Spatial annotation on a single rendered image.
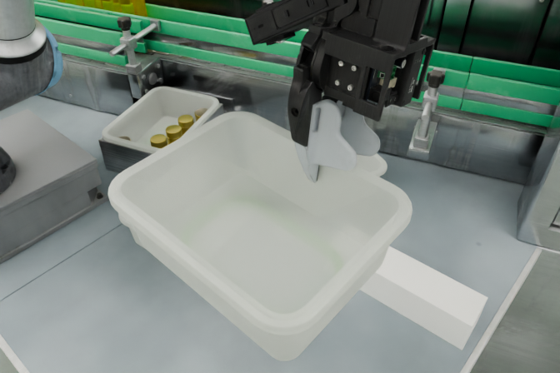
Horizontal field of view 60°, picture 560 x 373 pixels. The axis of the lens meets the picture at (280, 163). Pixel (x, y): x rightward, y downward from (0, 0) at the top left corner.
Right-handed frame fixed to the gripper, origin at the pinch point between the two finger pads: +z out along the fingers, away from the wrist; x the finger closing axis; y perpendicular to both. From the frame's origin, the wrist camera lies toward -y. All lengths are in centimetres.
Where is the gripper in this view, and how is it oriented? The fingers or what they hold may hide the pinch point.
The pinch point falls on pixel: (312, 164)
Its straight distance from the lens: 46.6
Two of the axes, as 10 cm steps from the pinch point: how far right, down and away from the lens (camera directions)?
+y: 7.6, 4.1, -5.0
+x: 6.3, -3.4, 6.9
